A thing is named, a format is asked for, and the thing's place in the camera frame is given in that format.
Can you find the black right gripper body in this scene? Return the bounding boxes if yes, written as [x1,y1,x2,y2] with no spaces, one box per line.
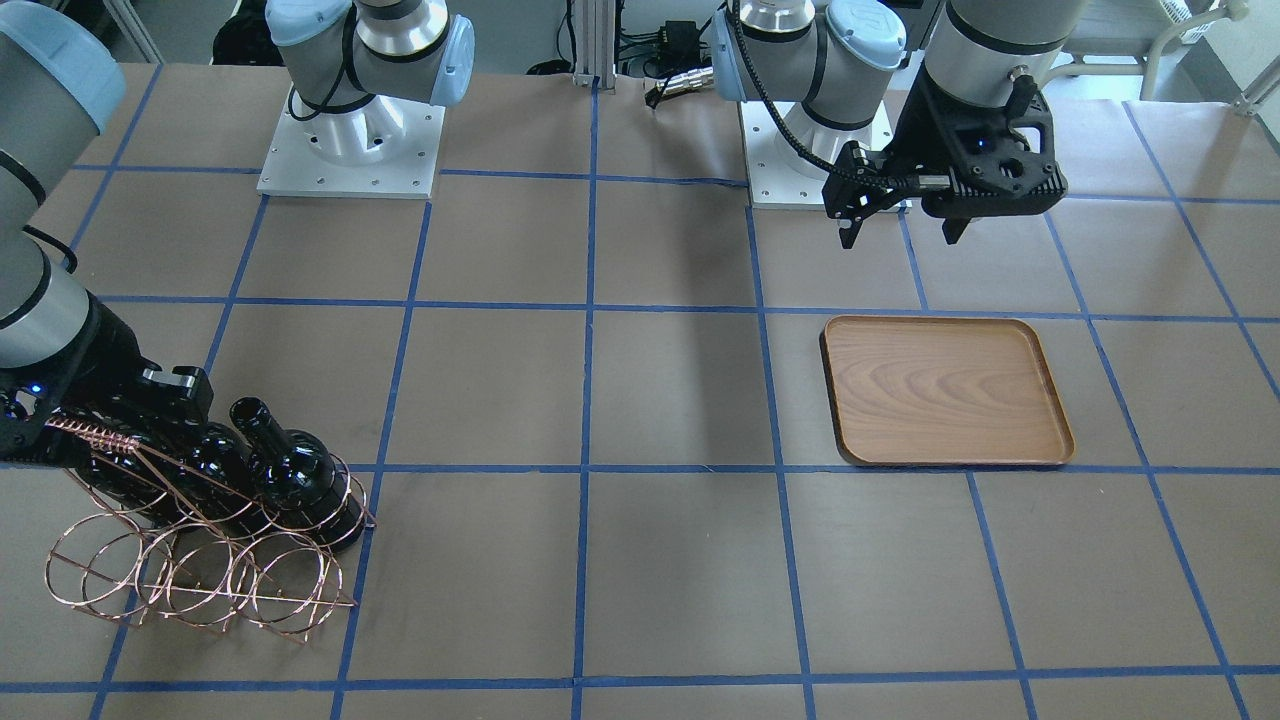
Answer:
[1,296,214,468]

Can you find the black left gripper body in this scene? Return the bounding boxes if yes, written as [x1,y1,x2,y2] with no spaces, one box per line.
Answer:
[882,70,1068,222]

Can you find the dark wine bottle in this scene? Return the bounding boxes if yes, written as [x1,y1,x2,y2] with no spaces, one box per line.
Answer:
[229,397,364,553]
[160,421,268,539]

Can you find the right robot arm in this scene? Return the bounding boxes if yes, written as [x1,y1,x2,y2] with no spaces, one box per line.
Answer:
[1,1,212,466]

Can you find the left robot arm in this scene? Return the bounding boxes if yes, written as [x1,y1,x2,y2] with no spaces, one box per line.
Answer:
[708,1,1085,249]

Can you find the wooden tray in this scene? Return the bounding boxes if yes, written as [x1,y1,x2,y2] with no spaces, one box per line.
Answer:
[820,315,1076,466]

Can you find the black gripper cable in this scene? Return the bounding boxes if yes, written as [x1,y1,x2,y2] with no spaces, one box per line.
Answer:
[724,0,901,191]

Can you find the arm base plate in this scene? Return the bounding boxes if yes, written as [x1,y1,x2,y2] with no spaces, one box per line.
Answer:
[257,92,445,200]
[739,101,892,211]

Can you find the copper wire bottle basket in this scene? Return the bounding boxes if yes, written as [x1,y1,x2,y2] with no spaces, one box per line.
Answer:
[44,418,378,644]

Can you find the aluminium frame post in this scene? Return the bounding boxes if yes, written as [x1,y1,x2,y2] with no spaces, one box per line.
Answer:
[568,0,620,94]

